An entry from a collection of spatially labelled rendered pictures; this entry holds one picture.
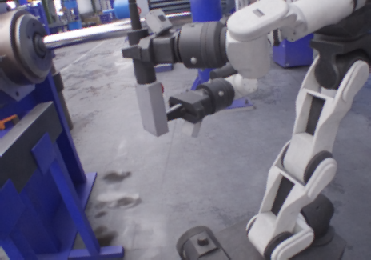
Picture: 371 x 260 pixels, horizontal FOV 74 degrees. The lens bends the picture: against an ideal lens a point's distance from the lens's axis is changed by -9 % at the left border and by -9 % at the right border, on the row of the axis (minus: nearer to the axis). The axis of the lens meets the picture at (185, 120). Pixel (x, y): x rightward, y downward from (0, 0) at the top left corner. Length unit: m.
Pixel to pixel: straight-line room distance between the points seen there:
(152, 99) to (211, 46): 0.19
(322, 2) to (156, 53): 0.32
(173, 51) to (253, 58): 0.15
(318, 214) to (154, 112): 0.86
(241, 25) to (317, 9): 0.15
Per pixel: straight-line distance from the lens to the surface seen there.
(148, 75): 0.58
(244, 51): 0.47
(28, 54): 1.37
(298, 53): 4.31
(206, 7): 2.82
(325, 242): 1.33
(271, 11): 0.48
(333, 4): 0.55
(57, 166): 1.23
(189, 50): 0.49
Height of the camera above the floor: 1.19
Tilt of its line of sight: 26 degrees down
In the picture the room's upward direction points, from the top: 8 degrees counter-clockwise
